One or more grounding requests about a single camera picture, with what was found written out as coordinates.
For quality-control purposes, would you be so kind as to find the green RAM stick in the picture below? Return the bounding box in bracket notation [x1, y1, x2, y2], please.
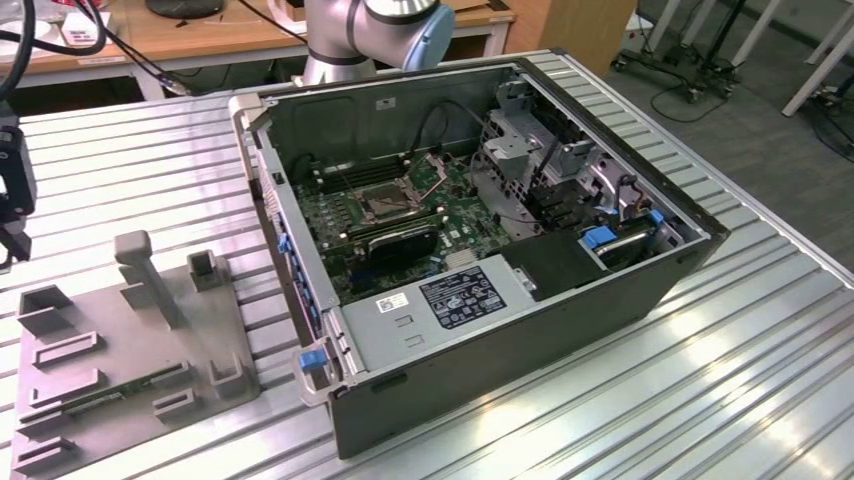
[62, 374, 152, 417]

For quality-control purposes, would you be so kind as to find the white table leg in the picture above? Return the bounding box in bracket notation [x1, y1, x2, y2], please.
[779, 0, 854, 119]

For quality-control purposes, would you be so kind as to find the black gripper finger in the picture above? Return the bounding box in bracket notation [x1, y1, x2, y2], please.
[0, 219, 33, 263]

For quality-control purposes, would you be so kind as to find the wooden cabinet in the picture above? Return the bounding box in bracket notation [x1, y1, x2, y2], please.
[512, 0, 639, 79]

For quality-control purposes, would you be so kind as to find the white cardboard box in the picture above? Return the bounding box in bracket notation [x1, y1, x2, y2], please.
[58, 12, 113, 47]

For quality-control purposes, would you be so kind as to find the black floor cable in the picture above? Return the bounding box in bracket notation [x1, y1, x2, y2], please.
[650, 84, 728, 124]

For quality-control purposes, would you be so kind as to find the black graphics card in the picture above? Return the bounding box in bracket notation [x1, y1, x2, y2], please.
[364, 227, 441, 267]

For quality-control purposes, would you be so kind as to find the thin black cable metal connector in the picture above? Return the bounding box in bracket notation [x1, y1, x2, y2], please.
[82, 0, 192, 96]

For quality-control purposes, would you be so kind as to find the CPU socket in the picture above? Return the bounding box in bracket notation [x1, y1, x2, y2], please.
[356, 182, 420, 224]

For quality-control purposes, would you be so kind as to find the grey power supply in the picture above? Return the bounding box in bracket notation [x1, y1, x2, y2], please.
[339, 254, 539, 374]

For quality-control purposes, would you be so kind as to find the blue slot retainer strip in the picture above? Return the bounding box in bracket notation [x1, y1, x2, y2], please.
[271, 219, 319, 326]

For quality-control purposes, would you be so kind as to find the black RAM slot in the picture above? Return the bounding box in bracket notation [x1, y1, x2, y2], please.
[312, 155, 409, 177]
[315, 160, 411, 182]
[317, 165, 412, 187]

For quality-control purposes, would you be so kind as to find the black and red wire bundle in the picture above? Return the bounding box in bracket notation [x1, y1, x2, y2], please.
[614, 173, 655, 221]

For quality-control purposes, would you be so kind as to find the black wire inside case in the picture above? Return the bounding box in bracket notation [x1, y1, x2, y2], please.
[407, 99, 488, 156]

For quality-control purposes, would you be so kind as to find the white round dish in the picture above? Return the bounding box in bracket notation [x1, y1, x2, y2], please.
[0, 17, 68, 54]

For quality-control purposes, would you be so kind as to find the silver drive cage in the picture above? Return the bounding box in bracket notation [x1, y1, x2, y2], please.
[476, 79, 602, 231]

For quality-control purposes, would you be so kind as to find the green motherboard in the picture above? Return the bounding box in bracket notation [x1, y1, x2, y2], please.
[292, 153, 509, 304]

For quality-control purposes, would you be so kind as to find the black round monitor base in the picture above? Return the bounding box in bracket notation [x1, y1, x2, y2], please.
[145, 0, 225, 19]

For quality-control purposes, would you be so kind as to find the grey parts rack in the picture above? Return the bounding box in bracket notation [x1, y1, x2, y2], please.
[9, 229, 263, 476]

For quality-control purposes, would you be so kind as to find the black wheeled cart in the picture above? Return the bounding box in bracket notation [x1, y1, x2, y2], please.
[612, 0, 742, 104]

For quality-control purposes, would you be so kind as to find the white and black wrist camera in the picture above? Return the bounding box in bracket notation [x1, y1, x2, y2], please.
[0, 124, 36, 217]

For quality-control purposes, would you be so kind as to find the black open PC case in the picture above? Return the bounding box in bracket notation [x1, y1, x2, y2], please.
[225, 48, 730, 460]

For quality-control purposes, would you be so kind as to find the metal socket cover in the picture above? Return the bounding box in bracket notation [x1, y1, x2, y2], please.
[397, 152, 449, 207]

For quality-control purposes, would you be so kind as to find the blue disk carrier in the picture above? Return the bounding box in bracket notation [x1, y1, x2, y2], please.
[578, 225, 616, 251]

